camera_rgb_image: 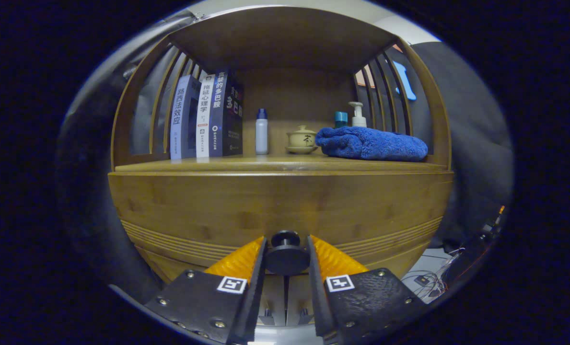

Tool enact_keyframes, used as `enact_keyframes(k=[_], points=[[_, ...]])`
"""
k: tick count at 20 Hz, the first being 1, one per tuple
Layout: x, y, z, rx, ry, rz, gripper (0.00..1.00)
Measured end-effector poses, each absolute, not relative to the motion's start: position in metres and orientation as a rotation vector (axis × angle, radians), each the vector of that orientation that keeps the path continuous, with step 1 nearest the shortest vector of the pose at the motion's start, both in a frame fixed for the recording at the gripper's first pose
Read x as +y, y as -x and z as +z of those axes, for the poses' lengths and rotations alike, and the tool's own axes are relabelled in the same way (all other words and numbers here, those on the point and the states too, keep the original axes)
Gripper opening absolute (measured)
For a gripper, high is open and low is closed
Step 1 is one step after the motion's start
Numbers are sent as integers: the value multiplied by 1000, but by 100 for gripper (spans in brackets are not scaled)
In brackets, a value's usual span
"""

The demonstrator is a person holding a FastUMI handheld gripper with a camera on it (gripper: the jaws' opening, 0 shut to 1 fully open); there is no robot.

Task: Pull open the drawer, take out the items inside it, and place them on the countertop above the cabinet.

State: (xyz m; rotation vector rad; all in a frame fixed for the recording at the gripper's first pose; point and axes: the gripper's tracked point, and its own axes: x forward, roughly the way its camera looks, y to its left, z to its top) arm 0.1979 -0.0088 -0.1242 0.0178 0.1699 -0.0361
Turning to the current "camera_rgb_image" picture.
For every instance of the black backdrop cloth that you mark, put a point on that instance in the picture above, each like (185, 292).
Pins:
(476, 143)

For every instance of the wooden countertop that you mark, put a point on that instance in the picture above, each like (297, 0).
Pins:
(275, 164)

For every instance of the folded blue towel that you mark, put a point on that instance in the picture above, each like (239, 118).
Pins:
(371, 143)

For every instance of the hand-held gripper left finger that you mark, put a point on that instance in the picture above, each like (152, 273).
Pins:
(256, 297)

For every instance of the teal bottle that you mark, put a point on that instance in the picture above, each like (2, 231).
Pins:
(341, 119)

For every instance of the dark navy book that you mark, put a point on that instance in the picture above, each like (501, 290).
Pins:
(229, 115)

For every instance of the white pump bottle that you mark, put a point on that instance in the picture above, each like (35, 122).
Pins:
(358, 117)

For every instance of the white book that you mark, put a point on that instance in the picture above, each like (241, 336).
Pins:
(204, 115)

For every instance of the beige lidded tea cup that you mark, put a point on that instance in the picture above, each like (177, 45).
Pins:
(301, 140)

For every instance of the white bottle with blue cap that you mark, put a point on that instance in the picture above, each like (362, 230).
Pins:
(261, 134)

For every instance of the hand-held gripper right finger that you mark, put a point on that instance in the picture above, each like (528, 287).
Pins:
(316, 297)

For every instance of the wooden drawer with black knob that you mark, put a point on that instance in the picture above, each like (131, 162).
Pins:
(217, 206)

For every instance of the light blue book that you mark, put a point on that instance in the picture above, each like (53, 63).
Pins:
(178, 120)

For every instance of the wooden cabinet door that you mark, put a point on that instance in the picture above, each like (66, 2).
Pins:
(298, 297)
(273, 297)

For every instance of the wooden cabinet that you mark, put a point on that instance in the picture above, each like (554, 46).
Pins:
(284, 38)

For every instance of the black equipment with orange parts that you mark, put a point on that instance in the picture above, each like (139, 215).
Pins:
(471, 249)

